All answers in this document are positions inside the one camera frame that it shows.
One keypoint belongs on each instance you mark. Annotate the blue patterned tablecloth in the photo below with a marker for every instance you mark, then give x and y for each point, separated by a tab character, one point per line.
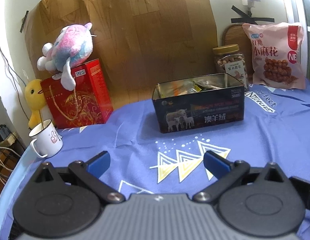
276	127

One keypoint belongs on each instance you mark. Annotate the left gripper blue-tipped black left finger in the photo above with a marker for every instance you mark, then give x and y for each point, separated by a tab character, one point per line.
64	202

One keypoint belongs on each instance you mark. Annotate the pink fried twist bag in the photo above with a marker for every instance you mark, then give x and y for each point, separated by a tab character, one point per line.
276	54

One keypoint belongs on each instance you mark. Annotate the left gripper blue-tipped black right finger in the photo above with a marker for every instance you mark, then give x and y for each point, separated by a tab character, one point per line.
251	201

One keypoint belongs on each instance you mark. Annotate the white enamel mug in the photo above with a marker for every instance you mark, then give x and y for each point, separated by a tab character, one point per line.
46	142

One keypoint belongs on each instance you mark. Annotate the pink blue plush toy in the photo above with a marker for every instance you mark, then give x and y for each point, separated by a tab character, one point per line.
72	47

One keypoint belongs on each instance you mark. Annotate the yellow duck plush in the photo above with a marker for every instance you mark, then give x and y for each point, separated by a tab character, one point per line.
35	100

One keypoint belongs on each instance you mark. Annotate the wooden cutting board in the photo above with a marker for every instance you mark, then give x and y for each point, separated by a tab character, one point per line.
234	34

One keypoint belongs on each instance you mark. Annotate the black metal tin box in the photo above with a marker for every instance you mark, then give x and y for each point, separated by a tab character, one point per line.
198	102

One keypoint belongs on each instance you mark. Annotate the clear nut jar yellow lid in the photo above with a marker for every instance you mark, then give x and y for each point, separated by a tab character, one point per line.
229	59

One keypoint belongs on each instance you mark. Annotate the red gift bag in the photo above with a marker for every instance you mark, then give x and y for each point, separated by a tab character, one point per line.
88	104

